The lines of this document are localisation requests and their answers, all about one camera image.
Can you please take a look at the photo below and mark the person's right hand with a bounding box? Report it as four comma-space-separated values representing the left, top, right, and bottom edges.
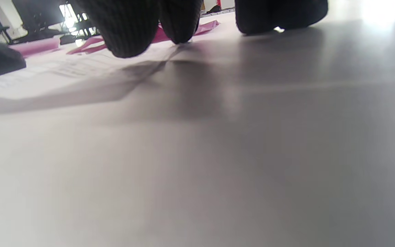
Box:
73, 0, 329, 58

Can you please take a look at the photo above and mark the pink invoice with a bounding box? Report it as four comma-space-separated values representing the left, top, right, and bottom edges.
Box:
67, 20, 220, 55
9, 37, 61, 58

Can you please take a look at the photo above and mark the white invoice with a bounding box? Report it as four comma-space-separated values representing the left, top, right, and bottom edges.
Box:
0, 43, 184, 102

